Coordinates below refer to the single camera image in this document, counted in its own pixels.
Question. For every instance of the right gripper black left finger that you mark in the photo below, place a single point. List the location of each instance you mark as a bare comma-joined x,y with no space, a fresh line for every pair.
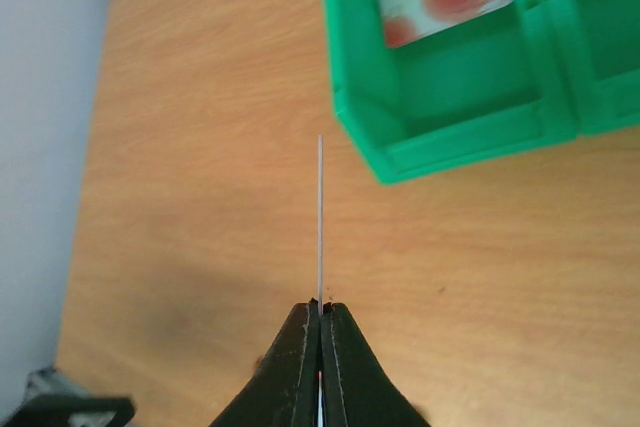
284,388

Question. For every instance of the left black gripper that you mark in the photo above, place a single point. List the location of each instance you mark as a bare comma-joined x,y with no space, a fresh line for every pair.
53,410

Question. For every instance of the green double bin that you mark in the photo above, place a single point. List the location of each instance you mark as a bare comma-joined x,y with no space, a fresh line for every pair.
531,74

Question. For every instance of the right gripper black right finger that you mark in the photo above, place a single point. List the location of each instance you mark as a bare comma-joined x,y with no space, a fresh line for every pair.
356,389

